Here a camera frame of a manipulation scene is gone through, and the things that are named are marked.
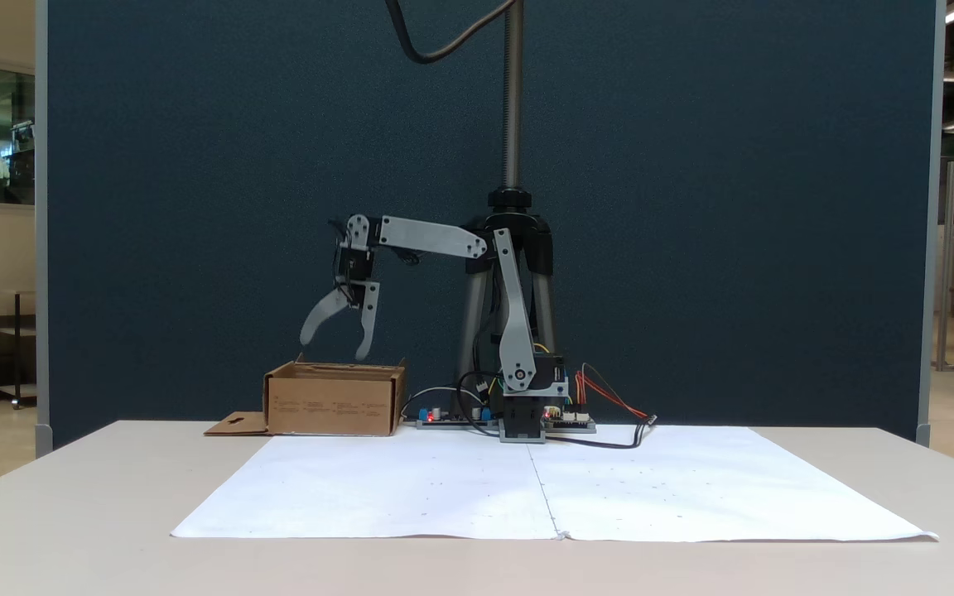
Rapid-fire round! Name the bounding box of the grey curved ribbed gripper finger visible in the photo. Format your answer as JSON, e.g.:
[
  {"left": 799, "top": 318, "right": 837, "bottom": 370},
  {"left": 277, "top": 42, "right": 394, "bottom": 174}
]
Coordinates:
[{"left": 300, "top": 286, "right": 355, "bottom": 348}]

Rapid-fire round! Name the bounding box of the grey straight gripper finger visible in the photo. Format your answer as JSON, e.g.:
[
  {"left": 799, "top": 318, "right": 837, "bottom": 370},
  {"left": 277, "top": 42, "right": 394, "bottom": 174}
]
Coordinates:
[{"left": 355, "top": 308, "right": 380, "bottom": 363}]

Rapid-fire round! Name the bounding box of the brown cardboard box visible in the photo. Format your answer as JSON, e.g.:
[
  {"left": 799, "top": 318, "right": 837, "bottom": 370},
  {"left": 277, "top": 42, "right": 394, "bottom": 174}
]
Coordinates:
[{"left": 204, "top": 353, "right": 408, "bottom": 438}]

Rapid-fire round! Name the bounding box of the blue circuit board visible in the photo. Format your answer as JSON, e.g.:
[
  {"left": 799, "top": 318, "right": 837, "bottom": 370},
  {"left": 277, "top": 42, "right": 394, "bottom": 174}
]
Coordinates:
[{"left": 416, "top": 403, "right": 501, "bottom": 431}]

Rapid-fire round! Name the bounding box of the white paper sheet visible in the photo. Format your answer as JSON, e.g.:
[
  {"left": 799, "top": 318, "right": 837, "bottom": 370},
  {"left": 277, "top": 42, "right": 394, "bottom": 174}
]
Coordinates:
[
  {"left": 171, "top": 434, "right": 563, "bottom": 541},
  {"left": 527, "top": 425, "right": 940, "bottom": 544}
]

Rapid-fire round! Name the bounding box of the dark blue partition panel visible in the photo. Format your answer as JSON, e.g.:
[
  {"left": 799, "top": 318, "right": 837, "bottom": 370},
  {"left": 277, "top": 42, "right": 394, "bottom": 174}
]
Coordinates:
[{"left": 35, "top": 0, "right": 947, "bottom": 449}]

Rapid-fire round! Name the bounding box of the black and silver tripod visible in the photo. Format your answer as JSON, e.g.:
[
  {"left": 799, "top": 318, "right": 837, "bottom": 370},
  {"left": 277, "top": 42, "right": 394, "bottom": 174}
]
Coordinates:
[{"left": 454, "top": 0, "right": 562, "bottom": 419}]

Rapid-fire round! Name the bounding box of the thin cable bundle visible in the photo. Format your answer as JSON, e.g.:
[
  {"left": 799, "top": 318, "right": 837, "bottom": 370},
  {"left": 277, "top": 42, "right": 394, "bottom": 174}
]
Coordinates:
[{"left": 401, "top": 382, "right": 465, "bottom": 415}]

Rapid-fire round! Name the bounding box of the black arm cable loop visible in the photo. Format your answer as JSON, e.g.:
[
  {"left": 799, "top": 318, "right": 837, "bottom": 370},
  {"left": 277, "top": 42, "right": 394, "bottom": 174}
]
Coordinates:
[{"left": 455, "top": 281, "right": 504, "bottom": 430}]

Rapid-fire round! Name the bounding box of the circuit board with coloured wires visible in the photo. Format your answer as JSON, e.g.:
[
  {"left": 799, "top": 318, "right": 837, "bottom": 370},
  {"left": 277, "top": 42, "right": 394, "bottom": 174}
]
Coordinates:
[{"left": 543, "top": 404, "right": 598, "bottom": 434}]

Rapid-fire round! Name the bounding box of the thick black camera cable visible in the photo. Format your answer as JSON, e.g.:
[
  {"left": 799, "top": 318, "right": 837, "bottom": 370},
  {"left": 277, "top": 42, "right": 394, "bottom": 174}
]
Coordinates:
[{"left": 383, "top": 0, "right": 522, "bottom": 65}]

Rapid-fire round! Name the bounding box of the framed wall window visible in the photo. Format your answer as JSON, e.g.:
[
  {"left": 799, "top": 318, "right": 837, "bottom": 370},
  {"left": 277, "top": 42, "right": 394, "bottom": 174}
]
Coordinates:
[{"left": 0, "top": 55, "right": 36, "bottom": 214}]

